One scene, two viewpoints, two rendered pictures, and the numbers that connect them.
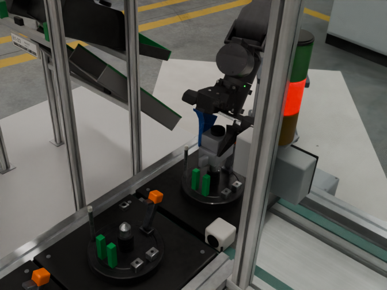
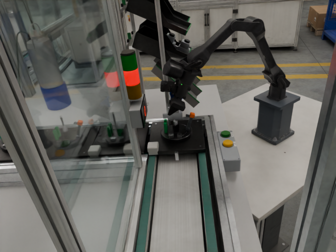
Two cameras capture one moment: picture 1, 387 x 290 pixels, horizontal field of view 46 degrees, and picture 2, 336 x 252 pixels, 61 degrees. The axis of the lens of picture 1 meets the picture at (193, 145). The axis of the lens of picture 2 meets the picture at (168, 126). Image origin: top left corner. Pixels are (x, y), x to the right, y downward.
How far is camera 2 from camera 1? 0.92 m
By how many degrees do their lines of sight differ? 47
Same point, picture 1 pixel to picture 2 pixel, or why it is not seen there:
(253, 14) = (196, 50)
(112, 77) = (158, 71)
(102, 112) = (202, 97)
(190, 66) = not seen: hidden behind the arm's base
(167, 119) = (190, 101)
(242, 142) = not seen: hidden behind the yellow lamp
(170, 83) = (251, 95)
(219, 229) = (151, 144)
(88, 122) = not seen: hidden behind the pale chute
